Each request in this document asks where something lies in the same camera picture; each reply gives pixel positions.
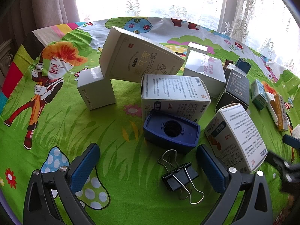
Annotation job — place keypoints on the small white cube box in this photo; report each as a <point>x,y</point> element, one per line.
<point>98,91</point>

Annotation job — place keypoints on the cartoon printed green tablecloth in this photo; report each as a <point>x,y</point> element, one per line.
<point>58,126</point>

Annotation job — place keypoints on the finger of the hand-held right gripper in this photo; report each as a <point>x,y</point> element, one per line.
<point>291,141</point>
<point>286,168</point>

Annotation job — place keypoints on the sheer lace curtain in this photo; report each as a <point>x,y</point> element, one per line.
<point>234,11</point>

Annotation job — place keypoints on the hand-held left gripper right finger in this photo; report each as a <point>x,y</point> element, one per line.
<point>213,168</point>

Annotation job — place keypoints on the pink drape curtain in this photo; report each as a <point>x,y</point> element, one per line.
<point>51,4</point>

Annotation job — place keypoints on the blue plastic base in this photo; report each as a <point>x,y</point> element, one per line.
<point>154,131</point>

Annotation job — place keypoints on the white carved dresser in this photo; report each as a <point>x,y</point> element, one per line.
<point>5,58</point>

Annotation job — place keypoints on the dark brown box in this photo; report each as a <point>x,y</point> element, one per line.
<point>228,66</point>

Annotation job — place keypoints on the white orange box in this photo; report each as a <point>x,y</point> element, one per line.
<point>271,103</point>

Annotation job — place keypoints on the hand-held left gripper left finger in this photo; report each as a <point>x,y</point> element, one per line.
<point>84,166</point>

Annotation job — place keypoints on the black box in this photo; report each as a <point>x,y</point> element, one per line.
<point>236,84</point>

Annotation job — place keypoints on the large white box gold print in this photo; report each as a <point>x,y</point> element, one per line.
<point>131,54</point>

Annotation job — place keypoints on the small blue box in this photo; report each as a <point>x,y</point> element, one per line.
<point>243,65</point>

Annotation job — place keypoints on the small green white box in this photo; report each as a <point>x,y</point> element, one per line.
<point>259,93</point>

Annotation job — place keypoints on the yellow box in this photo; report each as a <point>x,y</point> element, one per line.
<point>281,112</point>

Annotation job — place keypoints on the white paper box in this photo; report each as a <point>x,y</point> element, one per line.
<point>296,131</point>

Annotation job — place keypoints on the black binder clip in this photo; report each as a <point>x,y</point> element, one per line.
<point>175,178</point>

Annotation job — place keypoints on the small plain white box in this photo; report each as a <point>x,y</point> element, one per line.
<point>196,48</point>

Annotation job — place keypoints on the white box red text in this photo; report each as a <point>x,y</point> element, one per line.
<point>199,68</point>

